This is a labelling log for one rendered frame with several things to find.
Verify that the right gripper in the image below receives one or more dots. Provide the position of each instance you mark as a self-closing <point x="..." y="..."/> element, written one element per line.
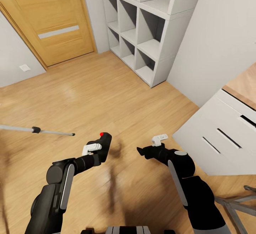
<point x="151" y="151"/>

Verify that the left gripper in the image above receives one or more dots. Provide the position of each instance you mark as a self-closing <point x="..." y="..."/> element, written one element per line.
<point x="91" y="161"/>

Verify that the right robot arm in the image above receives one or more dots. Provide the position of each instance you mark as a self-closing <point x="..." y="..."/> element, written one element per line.
<point x="196" y="195"/>

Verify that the camera tripod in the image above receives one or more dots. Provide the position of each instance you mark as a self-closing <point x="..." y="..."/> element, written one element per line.
<point x="33" y="130"/>

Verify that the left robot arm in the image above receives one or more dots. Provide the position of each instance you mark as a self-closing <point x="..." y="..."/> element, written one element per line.
<point x="49" y="206"/>

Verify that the door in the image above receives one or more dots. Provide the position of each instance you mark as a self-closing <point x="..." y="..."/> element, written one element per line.
<point x="54" y="30"/>

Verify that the digital camera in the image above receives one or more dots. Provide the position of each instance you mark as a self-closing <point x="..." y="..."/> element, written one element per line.
<point x="105" y="141"/>

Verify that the bookcase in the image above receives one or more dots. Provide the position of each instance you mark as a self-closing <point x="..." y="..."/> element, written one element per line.
<point x="131" y="28"/>

